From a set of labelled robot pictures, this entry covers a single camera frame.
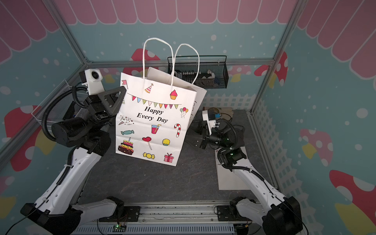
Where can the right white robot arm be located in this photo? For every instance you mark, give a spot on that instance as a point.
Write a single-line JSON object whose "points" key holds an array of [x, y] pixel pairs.
{"points": [[275, 213]]}

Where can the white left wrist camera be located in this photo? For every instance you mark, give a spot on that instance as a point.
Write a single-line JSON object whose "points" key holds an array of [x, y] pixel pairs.
{"points": [[91, 78]]}

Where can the white paper gift bag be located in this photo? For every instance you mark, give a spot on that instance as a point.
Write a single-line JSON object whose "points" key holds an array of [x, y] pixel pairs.
{"points": [[227, 180]]}

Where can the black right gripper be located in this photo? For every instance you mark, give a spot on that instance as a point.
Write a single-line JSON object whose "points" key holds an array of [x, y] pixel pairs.
{"points": [[204, 142]]}

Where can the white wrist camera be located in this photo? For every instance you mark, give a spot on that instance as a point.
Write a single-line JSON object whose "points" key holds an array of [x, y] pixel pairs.
{"points": [[91, 78], [210, 117]]}

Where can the white wire wall basket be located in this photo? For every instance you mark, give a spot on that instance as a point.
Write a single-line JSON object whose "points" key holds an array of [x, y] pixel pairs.
{"points": [[65, 108]]}

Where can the black wire mesh wall basket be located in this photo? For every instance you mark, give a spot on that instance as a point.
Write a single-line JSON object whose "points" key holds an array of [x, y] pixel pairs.
{"points": [[208, 72]]}

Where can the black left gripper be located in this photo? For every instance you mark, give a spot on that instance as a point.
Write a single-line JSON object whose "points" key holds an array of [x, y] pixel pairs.
{"points": [[112, 101]]}

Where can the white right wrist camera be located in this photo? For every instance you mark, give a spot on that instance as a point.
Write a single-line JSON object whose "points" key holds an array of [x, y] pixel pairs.
{"points": [[210, 117]]}

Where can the metal base rail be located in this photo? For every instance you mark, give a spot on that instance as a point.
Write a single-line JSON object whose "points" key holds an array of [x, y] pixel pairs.
{"points": [[182, 218]]}

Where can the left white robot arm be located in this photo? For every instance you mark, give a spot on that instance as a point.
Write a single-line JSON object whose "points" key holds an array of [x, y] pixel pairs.
{"points": [[54, 211]]}

